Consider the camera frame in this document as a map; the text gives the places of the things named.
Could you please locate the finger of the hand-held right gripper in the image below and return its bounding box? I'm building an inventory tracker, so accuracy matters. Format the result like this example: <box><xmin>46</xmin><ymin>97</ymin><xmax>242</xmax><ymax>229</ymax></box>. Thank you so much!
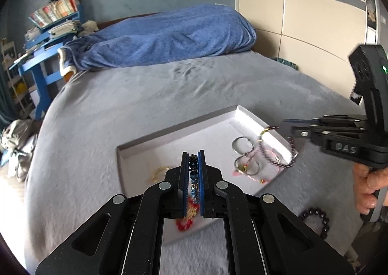
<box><xmin>290</xmin><ymin>126</ymin><xmax>369</xmax><ymax>146</ymax></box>
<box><xmin>282</xmin><ymin>115</ymin><xmax>369</xmax><ymax>127</ymax></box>

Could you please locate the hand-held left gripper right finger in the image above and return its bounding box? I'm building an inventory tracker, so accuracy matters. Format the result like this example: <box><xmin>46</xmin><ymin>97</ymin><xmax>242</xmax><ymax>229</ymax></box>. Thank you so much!
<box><xmin>197</xmin><ymin>150</ymin><xmax>355</xmax><ymax>275</ymax></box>

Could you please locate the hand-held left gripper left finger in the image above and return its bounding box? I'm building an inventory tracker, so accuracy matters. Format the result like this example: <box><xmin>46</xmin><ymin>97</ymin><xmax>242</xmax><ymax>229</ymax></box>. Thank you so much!
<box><xmin>35</xmin><ymin>151</ymin><xmax>190</xmax><ymax>275</ymax></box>

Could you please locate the blue bead bracelet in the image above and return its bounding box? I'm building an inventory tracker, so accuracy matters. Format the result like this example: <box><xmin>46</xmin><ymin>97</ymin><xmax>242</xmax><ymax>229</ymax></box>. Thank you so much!
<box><xmin>188</xmin><ymin>154</ymin><xmax>201</xmax><ymax>206</ymax></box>

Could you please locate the gold chain bracelet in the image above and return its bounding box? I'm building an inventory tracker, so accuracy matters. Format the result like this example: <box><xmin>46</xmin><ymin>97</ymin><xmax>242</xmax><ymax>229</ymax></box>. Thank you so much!
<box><xmin>151</xmin><ymin>166</ymin><xmax>172</xmax><ymax>181</ymax></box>

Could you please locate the red bead gold bracelet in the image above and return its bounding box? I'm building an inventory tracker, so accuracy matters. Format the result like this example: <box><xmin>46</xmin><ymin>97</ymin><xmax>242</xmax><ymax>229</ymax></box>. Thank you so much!
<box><xmin>176</xmin><ymin>194</ymin><xmax>202</xmax><ymax>233</ymax></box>

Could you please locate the grey cardboard box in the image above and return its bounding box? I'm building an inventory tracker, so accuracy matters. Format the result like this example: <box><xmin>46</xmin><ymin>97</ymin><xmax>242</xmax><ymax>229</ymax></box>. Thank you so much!
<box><xmin>117</xmin><ymin>105</ymin><xmax>299</xmax><ymax>245</ymax></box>

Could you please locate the pink cord bracelet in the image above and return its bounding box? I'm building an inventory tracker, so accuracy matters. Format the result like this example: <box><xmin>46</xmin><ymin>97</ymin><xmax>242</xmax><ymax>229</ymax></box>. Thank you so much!
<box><xmin>232</xmin><ymin>142</ymin><xmax>284</xmax><ymax>184</ymax></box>

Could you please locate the small dark bead bracelet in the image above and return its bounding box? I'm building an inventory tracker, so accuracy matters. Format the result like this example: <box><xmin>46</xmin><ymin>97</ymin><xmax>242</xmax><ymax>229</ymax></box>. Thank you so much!
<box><xmin>258</xmin><ymin>126</ymin><xmax>300</xmax><ymax>169</ymax></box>

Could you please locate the silver hoop bangle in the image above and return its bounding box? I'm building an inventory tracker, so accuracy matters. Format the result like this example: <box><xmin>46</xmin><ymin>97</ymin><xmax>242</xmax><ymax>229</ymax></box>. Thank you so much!
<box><xmin>236</xmin><ymin>155</ymin><xmax>259</xmax><ymax>176</ymax></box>
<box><xmin>232</xmin><ymin>136</ymin><xmax>253</xmax><ymax>154</ymax></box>

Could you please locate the person's right hand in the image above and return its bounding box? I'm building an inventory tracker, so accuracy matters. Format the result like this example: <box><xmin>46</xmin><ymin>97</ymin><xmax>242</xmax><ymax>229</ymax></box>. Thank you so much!
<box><xmin>352</xmin><ymin>164</ymin><xmax>388</xmax><ymax>215</ymax></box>

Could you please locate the teal patterned basket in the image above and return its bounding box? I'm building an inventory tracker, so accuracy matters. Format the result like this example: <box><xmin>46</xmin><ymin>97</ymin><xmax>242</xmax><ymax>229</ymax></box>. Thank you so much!
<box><xmin>273</xmin><ymin>57</ymin><xmax>299</xmax><ymax>71</ymax></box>

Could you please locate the beige wardrobe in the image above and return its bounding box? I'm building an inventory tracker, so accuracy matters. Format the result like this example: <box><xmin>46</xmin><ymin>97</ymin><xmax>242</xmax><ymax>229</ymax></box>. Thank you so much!
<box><xmin>235</xmin><ymin>0</ymin><xmax>379</xmax><ymax>72</ymax></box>

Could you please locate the grey bed blanket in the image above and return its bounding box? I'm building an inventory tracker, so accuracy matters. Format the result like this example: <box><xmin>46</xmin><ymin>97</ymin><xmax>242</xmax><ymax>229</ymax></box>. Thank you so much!
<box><xmin>23</xmin><ymin>50</ymin><xmax>369</xmax><ymax>275</ymax></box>

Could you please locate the blue blanket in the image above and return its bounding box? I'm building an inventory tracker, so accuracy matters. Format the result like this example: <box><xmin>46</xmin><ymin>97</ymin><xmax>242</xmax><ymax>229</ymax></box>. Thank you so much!
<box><xmin>59</xmin><ymin>3</ymin><xmax>258</xmax><ymax>73</ymax></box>

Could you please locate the grey cloth bundle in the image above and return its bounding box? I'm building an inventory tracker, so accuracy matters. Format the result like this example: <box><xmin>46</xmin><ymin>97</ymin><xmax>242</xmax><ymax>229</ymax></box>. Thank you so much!
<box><xmin>0</xmin><ymin>119</ymin><xmax>38</xmax><ymax>181</ymax></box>

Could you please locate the blue desk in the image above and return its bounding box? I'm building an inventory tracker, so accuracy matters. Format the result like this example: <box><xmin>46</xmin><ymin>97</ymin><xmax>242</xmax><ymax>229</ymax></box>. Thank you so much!
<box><xmin>9</xmin><ymin>41</ymin><xmax>75</xmax><ymax>121</ymax></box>

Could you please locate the white plush toy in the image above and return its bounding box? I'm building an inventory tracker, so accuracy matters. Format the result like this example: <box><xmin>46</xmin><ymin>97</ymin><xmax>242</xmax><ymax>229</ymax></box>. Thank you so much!
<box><xmin>79</xmin><ymin>20</ymin><xmax>99</xmax><ymax>33</ymax></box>

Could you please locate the white shelf rack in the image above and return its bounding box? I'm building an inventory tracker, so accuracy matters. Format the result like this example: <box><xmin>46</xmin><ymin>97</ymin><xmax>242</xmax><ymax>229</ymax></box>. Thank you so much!
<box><xmin>0</xmin><ymin>38</ymin><xmax>34</xmax><ymax>118</ymax></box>

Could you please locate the stack of papers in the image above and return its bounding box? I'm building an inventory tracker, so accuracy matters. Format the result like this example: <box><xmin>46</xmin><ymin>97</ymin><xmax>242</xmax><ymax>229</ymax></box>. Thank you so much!
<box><xmin>24</xmin><ymin>20</ymin><xmax>82</xmax><ymax>45</ymax></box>

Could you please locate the dark teal curtain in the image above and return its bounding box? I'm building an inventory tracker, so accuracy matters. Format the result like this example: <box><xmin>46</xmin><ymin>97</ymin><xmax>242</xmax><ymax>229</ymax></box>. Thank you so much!
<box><xmin>0</xmin><ymin>59</ymin><xmax>11</xmax><ymax>124</ymax></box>

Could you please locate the tray of books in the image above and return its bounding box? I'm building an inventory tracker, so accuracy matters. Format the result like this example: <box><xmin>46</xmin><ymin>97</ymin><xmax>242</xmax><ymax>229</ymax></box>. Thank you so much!
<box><xmin>29</xmin><ymin>0</ymin><xmax>84</xmax><ymax>33</ymax></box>

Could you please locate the large dark bead bracelet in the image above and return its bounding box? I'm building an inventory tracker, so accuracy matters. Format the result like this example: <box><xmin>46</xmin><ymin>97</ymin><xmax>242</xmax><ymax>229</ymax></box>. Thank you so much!
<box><xmin>299</xmin><ymin>208</ymin><xmax>331</xmax><ymax>231</ymax></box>

